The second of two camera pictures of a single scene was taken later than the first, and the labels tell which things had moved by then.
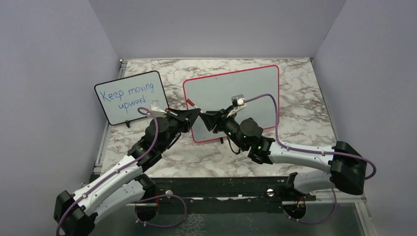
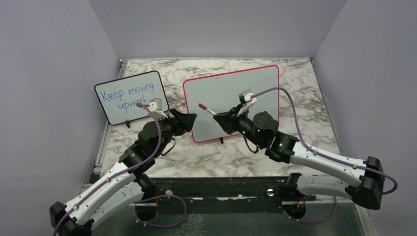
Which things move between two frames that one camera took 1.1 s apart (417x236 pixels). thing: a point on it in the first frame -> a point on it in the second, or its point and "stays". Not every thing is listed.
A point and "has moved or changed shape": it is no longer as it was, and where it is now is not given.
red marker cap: (191, 103) -> (202, 106)
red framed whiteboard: (260, 87) stays
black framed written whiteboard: (121, 99) stays
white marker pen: (196, 107) has moved or changed shape
